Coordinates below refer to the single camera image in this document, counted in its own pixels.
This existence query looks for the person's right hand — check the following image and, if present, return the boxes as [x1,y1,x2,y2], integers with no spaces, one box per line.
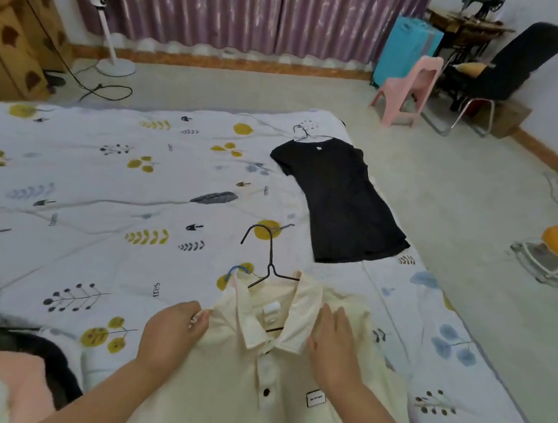
[301,301,374,403]

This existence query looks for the person's left hand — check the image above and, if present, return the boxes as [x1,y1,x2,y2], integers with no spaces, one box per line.
[135,295,213,383]

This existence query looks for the pale yellow polo shirt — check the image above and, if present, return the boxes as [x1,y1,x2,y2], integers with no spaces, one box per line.
[120,253,426,423]

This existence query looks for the blue plastic hanger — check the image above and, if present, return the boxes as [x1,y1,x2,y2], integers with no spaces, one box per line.
[223,262,254,294]

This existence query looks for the black leather jacket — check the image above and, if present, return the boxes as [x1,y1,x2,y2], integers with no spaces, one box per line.
[0,311,92,413]

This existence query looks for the black t-shirt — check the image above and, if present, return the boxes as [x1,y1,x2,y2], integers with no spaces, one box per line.
[259,131,422,273]

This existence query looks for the person's left forearm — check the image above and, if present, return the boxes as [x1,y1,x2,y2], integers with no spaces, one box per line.
[33,345,165,423]

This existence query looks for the pink plastic chair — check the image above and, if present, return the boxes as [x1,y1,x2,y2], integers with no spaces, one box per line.
[367,49,445,135]

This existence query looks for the cardboard box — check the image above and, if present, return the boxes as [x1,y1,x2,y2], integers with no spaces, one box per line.
[471,95,534,142]

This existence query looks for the teal box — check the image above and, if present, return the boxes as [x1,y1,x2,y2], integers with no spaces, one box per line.
[371,14,447,95]

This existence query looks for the purple curtain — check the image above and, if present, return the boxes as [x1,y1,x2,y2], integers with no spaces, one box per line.
[51,0,436,74]

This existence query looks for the wooden cabinet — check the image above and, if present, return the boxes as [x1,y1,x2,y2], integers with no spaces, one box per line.
[0,0,81,108]

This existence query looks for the black office chair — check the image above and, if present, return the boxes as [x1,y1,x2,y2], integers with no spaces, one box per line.
[418,10,558,149]

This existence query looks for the black sewing machine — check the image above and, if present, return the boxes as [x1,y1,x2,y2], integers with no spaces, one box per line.
[460,0,507,22]

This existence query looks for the black power cable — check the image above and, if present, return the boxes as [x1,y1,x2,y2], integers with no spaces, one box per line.
[0,0,144,107]

